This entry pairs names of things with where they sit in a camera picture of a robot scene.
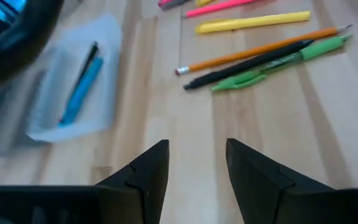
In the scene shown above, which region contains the pink pencil blue cap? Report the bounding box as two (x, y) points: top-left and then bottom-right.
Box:
(185, 0), (256, 19)

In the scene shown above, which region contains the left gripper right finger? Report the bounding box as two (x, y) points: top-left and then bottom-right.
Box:
(225, 138), (335, 224)

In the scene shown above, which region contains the thin black pen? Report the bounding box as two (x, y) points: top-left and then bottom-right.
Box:
(70, 40), (99, 94)

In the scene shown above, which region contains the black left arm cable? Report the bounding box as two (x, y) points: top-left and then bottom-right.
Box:
(0, 0), (65, 98)

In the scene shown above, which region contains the thick black pen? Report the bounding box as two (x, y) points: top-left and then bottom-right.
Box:
(183, 39), (315, 91)

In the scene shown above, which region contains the pink highlighter pen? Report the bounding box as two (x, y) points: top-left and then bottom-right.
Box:
(157, 0), (192, 11)

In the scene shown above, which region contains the clear pencil box grey lid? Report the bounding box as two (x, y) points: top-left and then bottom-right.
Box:
(0, 14), (123, 158)

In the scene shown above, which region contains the orange pencil with eraser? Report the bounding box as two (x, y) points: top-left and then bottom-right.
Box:
(175, 24), (353, 76)

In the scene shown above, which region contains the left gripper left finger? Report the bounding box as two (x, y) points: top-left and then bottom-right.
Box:
(95, 139), (170, 224)

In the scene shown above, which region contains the green clear ballpoint pen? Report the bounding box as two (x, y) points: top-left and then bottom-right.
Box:
(211, 34), (352, 93)

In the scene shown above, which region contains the blue marker pen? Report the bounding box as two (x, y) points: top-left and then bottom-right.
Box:
(57, 57), (104, 127)

